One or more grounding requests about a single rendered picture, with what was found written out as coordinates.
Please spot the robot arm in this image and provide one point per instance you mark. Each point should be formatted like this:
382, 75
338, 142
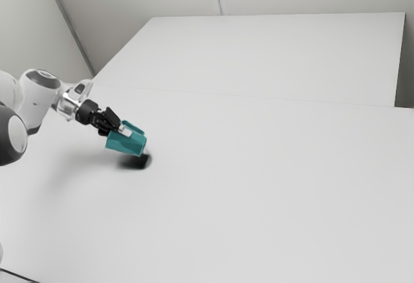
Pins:
35, 97

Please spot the teal faceted mug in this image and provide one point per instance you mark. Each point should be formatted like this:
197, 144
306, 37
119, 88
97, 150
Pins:
126, 143

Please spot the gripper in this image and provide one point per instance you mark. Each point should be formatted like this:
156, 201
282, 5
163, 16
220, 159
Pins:
88, 113

